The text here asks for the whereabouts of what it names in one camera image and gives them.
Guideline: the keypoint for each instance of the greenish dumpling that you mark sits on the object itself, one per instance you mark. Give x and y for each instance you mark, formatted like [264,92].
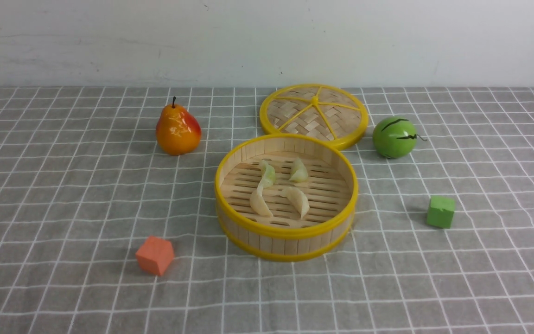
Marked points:
[268,175]

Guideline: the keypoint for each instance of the pale dumpling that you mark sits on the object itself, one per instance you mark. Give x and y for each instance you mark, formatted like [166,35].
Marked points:
[298,171]

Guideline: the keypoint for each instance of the white dumpling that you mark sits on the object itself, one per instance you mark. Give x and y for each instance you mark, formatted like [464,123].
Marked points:
[297,198]
[258,204]

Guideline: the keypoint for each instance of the green foam cube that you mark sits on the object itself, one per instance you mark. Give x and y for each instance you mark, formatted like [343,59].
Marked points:
[440,211]

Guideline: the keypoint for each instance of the bamboo steamer tray yellow rim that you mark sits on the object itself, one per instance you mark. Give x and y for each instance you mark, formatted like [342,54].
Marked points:
[332,191]

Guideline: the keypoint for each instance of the bamboo steamer lid yellow rim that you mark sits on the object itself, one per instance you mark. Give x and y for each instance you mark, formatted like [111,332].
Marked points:
[322,112]

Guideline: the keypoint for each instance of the orange toy pear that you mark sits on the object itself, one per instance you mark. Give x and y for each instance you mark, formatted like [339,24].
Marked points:
[177,132]

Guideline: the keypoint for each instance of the green toy watermelon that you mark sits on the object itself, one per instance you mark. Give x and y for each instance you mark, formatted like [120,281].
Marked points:
[395,137]

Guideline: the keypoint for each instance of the orange foam cube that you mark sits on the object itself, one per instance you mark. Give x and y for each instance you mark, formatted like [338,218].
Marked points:
[155,255]

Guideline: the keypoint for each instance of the grey checked tablecloth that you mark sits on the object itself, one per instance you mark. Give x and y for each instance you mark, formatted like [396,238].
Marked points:
[83,183]

